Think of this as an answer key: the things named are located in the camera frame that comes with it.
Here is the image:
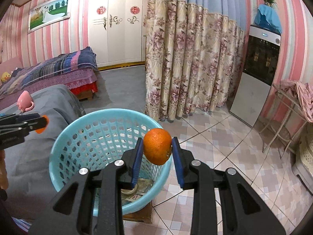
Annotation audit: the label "orange tangerine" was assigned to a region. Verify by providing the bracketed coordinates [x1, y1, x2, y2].
[143, 128, 172, 165]
[34, 115, 49, 134]

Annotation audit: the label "patterned snack bag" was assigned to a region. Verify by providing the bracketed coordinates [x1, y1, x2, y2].
[121, 178, 153, 205]

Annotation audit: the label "white round soap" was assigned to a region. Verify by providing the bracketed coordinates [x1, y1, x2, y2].
[121, 184, 138, 195]

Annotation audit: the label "pink pig mug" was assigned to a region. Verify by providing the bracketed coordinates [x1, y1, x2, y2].
[16, 91, 34, 113]

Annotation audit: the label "turquoise plastic laundry basket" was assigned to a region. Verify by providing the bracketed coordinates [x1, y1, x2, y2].
[48, 108, 173, 216]

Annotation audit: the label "yellow duck plush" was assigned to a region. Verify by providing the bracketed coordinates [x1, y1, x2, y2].
[1, 72, 11, 83]

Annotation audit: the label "pink bed with plaid quilt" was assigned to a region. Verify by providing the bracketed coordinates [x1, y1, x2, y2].
[1, 47, 98, 109]

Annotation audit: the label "framed wedding photo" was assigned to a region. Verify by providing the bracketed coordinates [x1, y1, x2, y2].
[27, 0, 71, 34]

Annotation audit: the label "floral beige curtain right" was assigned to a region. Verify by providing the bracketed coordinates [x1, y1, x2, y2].
[145, 0, 246, 121]

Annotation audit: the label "white black water dispenser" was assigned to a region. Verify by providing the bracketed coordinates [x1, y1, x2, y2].
[230, 25, 281, 127]

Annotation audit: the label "pink clothes on rack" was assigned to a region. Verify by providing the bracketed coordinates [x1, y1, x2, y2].
[280, 80, 312, 123]

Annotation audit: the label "white wardrobe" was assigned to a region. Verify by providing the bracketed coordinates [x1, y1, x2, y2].
[88, 0, 148, 67]

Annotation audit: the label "blue cloth on dispenser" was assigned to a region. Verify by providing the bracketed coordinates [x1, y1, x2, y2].
[254, 4, 282, 34]

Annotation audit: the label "metal wire rack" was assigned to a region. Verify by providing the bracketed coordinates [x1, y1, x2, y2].
[259, 84, 309, 158]

